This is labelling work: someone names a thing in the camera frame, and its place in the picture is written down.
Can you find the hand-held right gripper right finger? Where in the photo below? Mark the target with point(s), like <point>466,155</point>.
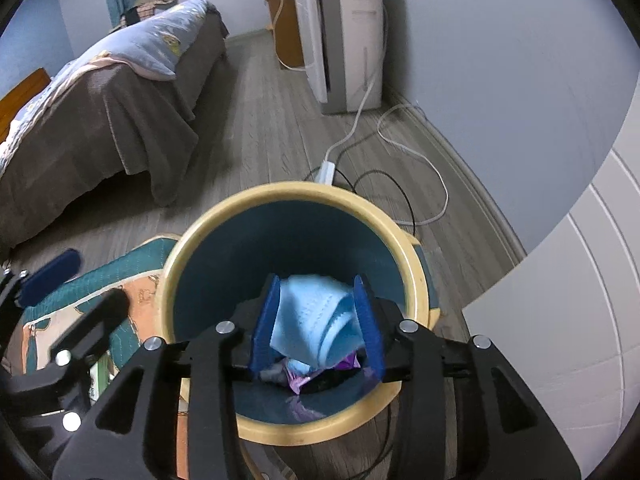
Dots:
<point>367,327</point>

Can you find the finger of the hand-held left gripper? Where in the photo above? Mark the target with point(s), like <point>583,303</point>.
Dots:
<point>97,320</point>
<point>50,275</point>

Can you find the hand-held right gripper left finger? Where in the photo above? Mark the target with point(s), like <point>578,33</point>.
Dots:
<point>265,322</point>

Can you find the blue face mask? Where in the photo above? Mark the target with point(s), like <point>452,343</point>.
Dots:
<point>310,320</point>

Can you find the pink snack wrapper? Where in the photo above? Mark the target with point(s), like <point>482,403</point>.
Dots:
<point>296,385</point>

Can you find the teal bin with yellow rim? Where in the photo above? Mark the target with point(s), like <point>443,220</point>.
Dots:
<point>300,230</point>

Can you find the green and white cardboard box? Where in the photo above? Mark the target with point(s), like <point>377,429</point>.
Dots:
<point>98,377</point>

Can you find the teal and orange patterned mat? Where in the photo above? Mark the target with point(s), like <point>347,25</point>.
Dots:
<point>135,260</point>

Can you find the white power strip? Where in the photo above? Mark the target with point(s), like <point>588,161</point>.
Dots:
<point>326,172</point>

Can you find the bed with brown cover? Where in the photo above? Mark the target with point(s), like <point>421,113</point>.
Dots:
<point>115,120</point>

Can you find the white panelled cabinet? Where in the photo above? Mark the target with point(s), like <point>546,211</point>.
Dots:
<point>575,335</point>

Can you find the blue floral quilt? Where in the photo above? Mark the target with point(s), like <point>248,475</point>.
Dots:
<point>150,35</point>

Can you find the black bag on bed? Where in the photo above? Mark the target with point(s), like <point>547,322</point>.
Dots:
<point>131,17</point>

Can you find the white air purifier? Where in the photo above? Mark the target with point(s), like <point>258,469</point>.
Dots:
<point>350,50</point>

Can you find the wooden cabinet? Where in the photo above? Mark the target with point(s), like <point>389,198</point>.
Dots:
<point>285,30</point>

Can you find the wooden bed frame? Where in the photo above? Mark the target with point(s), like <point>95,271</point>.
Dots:
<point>25,95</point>

